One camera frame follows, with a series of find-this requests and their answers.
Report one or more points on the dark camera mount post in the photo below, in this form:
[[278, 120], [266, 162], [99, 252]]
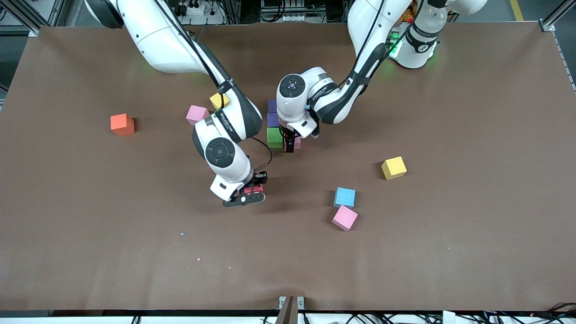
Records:
[[288, 315]]

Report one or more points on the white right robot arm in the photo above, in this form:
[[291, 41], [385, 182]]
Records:
[[229, 177]]

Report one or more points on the yellow foam cube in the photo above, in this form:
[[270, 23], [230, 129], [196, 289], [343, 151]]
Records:
[[393, 168], [217, 101]]

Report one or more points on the green foam cube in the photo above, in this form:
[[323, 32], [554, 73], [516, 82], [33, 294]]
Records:
[[273, 137]]

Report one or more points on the white equipment box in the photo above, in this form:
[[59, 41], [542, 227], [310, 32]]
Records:
[[292, 18]]

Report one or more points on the aluminium table edge rail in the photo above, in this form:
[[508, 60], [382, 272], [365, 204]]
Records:
[[565, 62]]

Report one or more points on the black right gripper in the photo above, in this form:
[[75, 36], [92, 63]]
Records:
[[259, 178]]

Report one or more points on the blue foam cube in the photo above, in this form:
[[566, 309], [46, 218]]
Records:
[[344, 197]]

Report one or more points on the brown table mat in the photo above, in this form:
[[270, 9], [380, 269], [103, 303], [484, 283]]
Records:
[[135, 270]]

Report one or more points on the orange foam cube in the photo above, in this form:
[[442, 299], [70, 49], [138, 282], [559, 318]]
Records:
[[122, 124]]

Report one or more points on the orange plastic items pile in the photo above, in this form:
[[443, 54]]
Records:
[[408, 15]]

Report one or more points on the red foam cube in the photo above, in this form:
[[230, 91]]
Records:
[[254, 189]]

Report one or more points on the grey metal bracket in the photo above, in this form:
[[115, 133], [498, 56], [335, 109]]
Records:
[[301, 302]]

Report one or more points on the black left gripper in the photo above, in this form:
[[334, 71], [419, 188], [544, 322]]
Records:
[[289, 138]]

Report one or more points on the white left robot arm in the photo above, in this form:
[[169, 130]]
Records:
[[292, 112]]

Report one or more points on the purple foam cube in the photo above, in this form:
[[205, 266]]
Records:
[[272, 106], [272, 119]]

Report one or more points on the aluminium frame profile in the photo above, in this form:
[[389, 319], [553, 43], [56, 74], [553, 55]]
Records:
[[555, 17], [24, 20]]

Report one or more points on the white power strip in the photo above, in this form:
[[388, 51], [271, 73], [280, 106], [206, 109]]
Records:
[[204, 18]]

